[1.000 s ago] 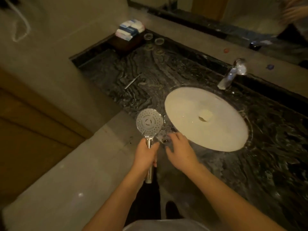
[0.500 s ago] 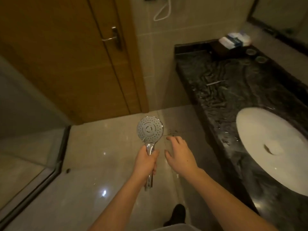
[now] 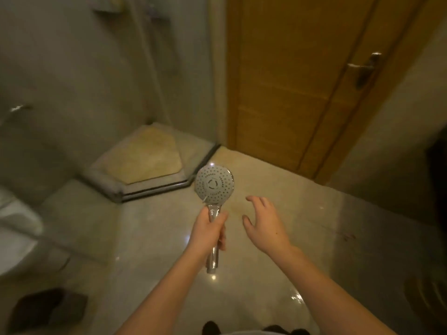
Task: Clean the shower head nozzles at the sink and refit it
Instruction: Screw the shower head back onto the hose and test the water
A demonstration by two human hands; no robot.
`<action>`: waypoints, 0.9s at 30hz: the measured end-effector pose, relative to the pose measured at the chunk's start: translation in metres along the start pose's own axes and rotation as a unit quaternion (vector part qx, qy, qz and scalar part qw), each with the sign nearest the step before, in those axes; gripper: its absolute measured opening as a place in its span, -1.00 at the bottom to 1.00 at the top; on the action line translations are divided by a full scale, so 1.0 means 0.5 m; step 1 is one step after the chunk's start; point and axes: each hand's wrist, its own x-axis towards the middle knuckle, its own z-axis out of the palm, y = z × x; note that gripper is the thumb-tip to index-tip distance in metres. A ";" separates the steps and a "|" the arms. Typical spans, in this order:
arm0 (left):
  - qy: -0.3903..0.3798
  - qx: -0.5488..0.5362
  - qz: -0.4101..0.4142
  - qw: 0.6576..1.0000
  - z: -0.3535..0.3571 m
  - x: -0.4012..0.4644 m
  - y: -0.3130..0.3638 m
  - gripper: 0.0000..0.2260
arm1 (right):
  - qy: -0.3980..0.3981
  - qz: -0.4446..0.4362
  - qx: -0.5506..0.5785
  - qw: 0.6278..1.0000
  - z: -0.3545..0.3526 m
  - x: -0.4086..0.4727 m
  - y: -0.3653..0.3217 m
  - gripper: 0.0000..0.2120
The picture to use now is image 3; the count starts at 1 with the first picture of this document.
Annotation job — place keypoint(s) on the chrome hand shower head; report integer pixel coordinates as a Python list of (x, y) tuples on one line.
[(213, 184)]

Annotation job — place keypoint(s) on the person's right hand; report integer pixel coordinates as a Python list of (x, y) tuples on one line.
[(267, 230)]

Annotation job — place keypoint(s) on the wooden door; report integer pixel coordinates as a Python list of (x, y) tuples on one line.
[(300, 83)]

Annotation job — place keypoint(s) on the person's left thumb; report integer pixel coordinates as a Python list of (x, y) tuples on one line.
[(220, 219)]

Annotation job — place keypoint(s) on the person's right forearm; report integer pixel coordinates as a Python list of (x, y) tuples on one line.
[(328, 296)]

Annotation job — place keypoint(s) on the person's right thumb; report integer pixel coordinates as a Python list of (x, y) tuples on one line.
[(247, 225)]

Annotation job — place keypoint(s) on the chrome wall fixture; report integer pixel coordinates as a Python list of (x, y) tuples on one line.
[(15, 108)]

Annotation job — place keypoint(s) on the beige shower mat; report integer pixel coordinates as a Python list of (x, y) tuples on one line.
[(143, 156)]

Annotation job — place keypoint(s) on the raised stone shower base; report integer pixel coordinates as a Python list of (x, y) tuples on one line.
[(195, 149)]

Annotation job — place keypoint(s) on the person's left forearm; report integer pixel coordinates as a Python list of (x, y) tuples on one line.
[(167, 296)]

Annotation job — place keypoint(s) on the person's black shoe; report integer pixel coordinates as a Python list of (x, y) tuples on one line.
[(211, 329), (286, 330)]

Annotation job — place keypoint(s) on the dark floor mat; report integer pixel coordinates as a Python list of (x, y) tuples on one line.
[(45, 308)]

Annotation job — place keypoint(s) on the person's left hand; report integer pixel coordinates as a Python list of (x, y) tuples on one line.
[(204, 233)]

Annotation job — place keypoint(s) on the white toilet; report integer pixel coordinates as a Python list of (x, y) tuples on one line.
[(15, 233)]

